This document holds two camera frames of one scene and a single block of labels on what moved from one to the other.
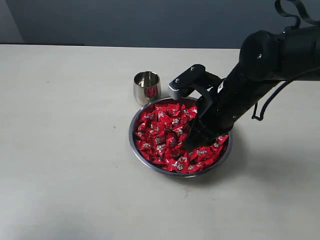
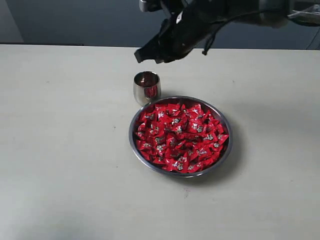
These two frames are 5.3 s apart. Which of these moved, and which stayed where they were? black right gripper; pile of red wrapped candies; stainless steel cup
Moved: black right gripper
Stayed: stainless steel cup; pile of red wrapped candies
